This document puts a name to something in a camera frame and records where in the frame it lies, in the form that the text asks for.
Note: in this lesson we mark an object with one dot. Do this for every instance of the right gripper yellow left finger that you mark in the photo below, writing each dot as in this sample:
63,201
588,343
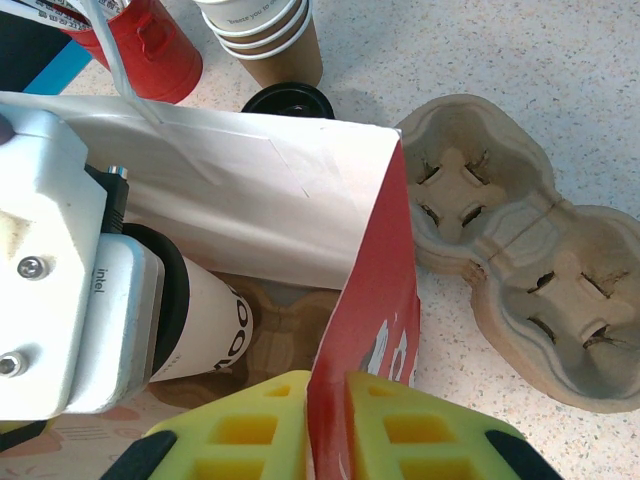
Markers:
240,435

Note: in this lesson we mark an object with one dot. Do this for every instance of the white paper coffee cup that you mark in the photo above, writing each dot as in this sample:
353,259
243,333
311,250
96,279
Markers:
210,320
245,15

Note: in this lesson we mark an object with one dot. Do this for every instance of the red metal bucket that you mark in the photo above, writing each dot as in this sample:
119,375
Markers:
160,60

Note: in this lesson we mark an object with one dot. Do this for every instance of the brown paper coffee cup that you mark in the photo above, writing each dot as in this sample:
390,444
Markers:
285,70
260,41
265,51

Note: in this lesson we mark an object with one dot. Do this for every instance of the red white paper gift bag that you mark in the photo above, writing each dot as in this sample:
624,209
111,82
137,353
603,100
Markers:
225,200

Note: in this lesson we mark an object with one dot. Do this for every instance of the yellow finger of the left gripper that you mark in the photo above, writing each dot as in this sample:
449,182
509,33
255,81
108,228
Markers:
20,429

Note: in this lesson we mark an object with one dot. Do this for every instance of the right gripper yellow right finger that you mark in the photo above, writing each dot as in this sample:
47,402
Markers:
425,440

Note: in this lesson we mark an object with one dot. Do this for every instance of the white paper wrapped straw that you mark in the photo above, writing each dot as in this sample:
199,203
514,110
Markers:
50,7
107,5

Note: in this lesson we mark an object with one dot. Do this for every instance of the brown pulp cup carrier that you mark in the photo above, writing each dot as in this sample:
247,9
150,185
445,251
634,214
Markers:
440,264
285,330
525,240

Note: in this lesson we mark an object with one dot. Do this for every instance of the black plastic cup lid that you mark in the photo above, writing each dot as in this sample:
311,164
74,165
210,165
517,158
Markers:
170,280
280,97

